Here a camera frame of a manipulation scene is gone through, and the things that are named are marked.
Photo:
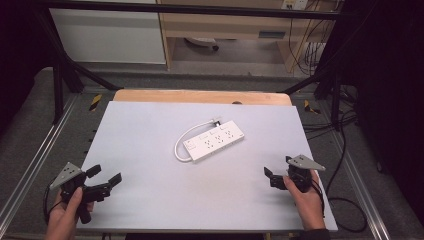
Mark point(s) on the white cabinet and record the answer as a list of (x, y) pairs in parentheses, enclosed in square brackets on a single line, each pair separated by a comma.
[(106, 36)]

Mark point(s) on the person's right hand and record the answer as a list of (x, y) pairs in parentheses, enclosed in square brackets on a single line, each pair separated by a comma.
[(308, 206)]

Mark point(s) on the office chair base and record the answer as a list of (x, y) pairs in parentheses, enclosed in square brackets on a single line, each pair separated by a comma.
[(203, 42)]

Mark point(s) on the black metal stand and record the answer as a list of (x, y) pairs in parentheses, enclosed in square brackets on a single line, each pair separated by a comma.
[(58, 86), (333, 90)]

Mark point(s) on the light wooden desk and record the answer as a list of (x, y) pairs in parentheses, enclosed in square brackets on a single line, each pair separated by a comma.
[(226, 28)]

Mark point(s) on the wooden table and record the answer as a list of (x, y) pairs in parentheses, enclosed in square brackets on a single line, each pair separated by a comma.
[(200, 96)]

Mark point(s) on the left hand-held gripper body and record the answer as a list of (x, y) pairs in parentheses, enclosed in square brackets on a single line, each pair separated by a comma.
[(71, 183)]

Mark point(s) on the yellow black tape marker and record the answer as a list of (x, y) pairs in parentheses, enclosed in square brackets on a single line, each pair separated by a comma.
[(95, 102), (310, 107)]

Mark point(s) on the person's left hand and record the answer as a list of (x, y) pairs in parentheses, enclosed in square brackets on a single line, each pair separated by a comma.
[(65, 215)]

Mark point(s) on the black metal crossbar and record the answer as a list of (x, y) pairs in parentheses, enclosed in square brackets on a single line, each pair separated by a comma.
[(186, 9)]

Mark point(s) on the aluminium rail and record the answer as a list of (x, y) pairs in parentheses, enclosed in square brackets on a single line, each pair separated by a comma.
[(363, 186), (36, 156)]

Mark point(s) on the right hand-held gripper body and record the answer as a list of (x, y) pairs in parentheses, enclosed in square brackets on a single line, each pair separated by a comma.
[(301, 173)]

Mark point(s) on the white power strip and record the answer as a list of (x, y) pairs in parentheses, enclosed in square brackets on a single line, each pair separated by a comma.
[(213, 141)]

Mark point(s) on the white wall outlet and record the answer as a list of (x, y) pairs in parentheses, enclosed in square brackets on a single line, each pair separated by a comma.
[(294, 4)]

